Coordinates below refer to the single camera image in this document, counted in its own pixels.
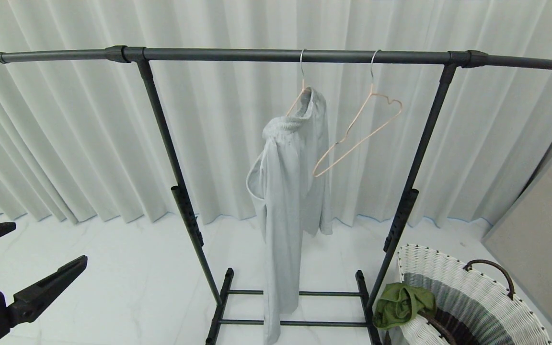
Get green garment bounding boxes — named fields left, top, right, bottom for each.
left=373, top=282, right=437, bottom=330

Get pale grey shorts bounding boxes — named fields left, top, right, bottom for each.
left=246, top=86, right=333, bottom=345

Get pink clothes hanger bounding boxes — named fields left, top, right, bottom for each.
left=312, top=50, right=403, bottom=178
left=286, top=49, right=314, bottom=117

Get white laundry basket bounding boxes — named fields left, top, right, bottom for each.
left=385, top=243, right=552, bottom=345

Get black clothes rack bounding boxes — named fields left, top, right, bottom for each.
left=0, top=46, right=552, bottom=345

